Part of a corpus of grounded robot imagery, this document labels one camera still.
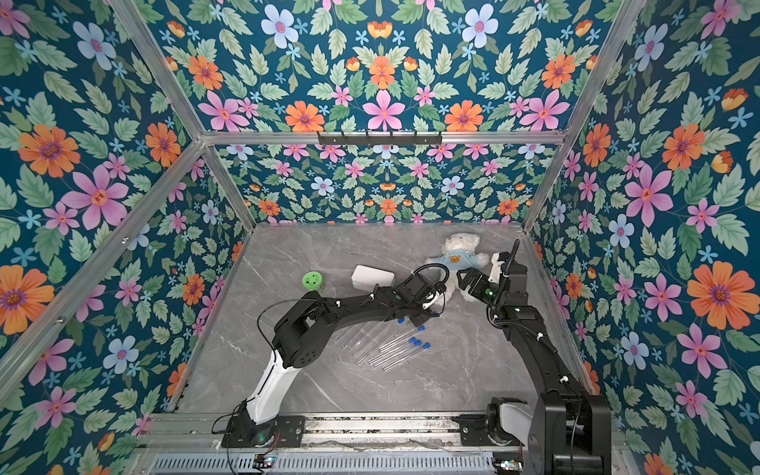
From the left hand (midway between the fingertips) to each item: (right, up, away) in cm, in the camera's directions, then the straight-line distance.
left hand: (431, 306), depth 95 cm
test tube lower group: (-7, -9, -7) cm, 14 cm away
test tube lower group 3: (-2, -10, -7) cm, 13 cm away
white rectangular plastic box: (-21, +9, +4) cm, 24 cm away
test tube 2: (-17, -9, -6) cm, 21 cm away
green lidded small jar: (-40, +8, +3) cm, 41 cm away
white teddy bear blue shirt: (+10, +17, +4) cm, 20 cm away
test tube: (-4, -6, -5) cm, 9 cm away
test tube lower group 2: (-6, -10, -7) cm, 14 cm away
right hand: (+12, +12, -11) cm, 20 cm away
